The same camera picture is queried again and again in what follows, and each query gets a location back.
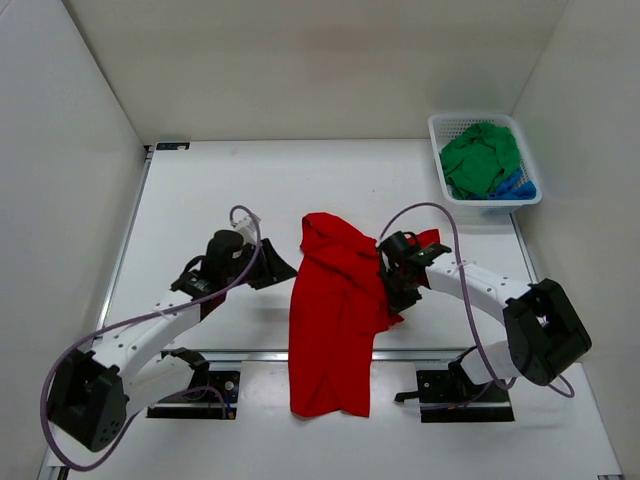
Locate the blue t shirt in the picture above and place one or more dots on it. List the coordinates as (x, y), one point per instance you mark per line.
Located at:
(514, 188)

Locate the white plastic basket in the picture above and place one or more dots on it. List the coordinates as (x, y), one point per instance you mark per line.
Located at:
(445, 127)

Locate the green t shirt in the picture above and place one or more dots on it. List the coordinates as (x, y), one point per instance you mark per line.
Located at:
(478, 161)

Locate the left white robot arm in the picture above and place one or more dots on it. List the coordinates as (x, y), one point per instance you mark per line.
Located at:
(95, 392)

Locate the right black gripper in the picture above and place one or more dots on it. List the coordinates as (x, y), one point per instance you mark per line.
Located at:
(395, 303)

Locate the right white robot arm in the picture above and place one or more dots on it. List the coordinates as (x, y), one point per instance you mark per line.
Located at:
(544, 333)

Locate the dark label sticker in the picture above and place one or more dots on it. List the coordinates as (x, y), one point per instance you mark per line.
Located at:
(172, 146)

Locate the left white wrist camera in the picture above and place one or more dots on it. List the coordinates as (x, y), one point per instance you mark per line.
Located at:
(248, 228)

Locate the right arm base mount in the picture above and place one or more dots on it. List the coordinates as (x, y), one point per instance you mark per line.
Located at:
(441, 399)

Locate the red t shirt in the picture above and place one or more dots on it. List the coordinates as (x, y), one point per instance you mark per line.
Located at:
(338, 306)

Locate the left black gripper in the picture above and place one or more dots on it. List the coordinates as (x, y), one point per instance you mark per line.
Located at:
(274, 267)

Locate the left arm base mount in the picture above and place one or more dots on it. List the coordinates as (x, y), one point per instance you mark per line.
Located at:
(211, 394)

